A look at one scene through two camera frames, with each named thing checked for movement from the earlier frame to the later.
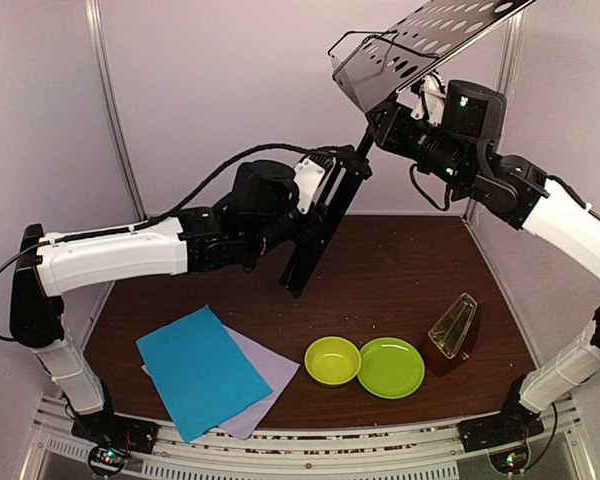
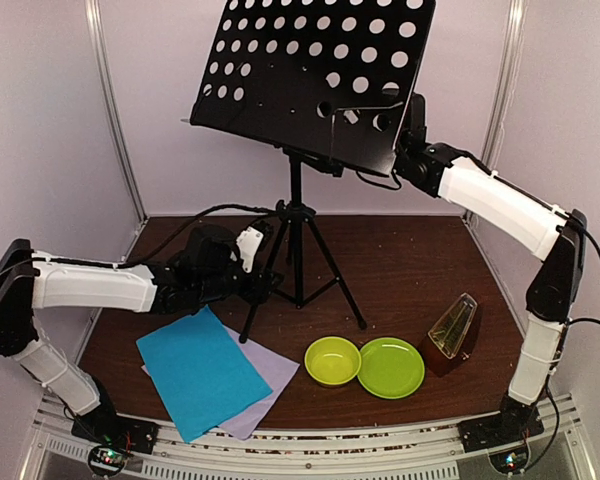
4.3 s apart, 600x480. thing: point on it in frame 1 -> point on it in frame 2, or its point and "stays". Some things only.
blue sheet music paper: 200,372 stays
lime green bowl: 332,360 stays
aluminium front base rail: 402,452 stays
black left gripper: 305,236 -> 260,288
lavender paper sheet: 274,368 stays
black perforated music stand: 369,67 -> 330,82
